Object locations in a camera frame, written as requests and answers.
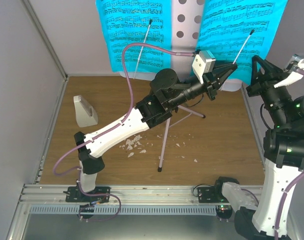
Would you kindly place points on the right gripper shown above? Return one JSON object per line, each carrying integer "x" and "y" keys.
{"x": 259, "y": 81}

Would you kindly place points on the pink music stand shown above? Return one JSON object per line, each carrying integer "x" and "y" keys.
{"x": 186, "y": 19}

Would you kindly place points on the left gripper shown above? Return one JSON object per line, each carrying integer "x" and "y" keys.
{"x": 212, "y": 80}

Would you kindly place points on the aluminium rail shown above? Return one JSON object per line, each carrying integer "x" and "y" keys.
{"x": 128, "y": 194}

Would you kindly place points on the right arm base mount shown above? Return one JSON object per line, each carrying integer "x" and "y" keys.
{"x": 209, "y": 194}

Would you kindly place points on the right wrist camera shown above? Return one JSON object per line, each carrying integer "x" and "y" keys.
{"x": 294, "y": 71}

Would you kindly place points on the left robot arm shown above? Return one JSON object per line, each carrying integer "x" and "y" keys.
{"x": 165, "y": 96}

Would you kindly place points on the blue sheet music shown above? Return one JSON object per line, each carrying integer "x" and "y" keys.
{"x": 236, "y": 30}
{"x": 125, "y": 22}

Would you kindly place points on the grey slotted cable duct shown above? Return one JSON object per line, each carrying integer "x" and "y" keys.
{"x": 73, "y": 209}

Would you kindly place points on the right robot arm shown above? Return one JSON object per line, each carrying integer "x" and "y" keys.
{"x": 283, "y": 153}

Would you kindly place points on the white metronome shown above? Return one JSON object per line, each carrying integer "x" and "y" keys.
{"x": 86, "y": 115}

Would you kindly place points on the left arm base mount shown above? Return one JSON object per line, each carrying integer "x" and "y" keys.
{"x": 99, "y": 195}

